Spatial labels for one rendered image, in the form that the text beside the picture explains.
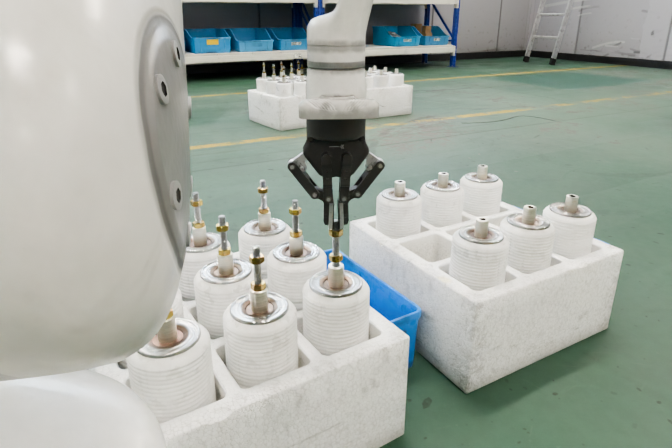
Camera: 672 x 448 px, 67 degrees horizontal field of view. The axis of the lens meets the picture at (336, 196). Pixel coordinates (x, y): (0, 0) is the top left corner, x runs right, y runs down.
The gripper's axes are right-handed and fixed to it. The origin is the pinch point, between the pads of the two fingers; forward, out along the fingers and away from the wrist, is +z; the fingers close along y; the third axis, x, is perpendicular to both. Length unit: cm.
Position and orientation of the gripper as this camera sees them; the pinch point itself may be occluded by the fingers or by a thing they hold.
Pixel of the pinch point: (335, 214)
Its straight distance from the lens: 68.1
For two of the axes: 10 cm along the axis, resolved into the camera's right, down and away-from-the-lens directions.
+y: -10.0, 0.2, -0.5
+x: 0.5, 3.4, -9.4
